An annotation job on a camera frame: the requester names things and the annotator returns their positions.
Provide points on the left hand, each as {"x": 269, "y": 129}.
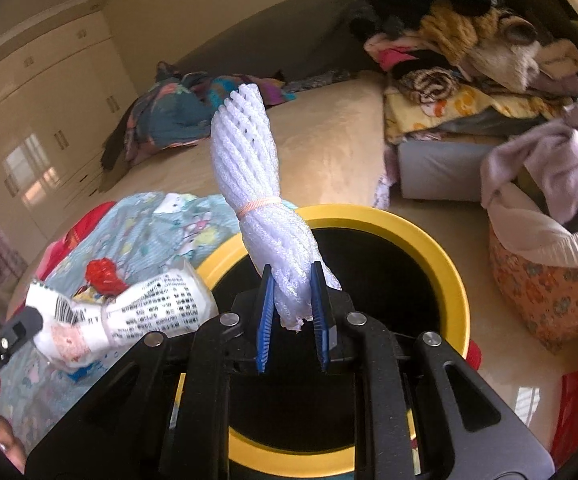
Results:
{"x": 12, "y": 446}

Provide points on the beige bed mattress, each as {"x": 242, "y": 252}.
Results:
{"x": 330, "y": 149}

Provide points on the grey storage box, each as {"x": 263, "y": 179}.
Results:
{"x": 440, "y": 170}

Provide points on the cream white wardrobe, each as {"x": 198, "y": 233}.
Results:
{"x": 61, "y": 95}

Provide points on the floral laundry basket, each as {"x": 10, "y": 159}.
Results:
{"x": 545, "y": 297}

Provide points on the large white foam net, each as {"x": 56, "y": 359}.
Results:
{"x": 246, "y": 167}

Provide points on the grey bed headboard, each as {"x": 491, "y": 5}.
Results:
{"x": 294, "y": 38}

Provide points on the lavender towel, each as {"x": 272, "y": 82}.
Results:
{"x": 529, "y": 188}

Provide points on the yellow rimmed black trash bin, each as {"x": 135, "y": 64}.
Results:
{"x": 225, "y": 346}

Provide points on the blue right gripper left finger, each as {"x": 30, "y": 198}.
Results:
{"x": 264, "y": 317}

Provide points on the dark brown garment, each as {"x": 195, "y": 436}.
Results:
{"x": 114, "y": 147}

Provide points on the blue floral crumpled clothes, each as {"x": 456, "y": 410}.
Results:
{"x": 174, "y": 113}

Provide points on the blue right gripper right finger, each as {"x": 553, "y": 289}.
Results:
{"x": 325, "y": 331}

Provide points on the yellow white snack wrapper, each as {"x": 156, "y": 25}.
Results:
{"x": 87, "y": 294}

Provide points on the pile of clothes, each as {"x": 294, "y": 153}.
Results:
{"x": 492, "y": 68}

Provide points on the red pink blanket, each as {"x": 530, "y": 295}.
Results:
{"x": 59, "y": 249}

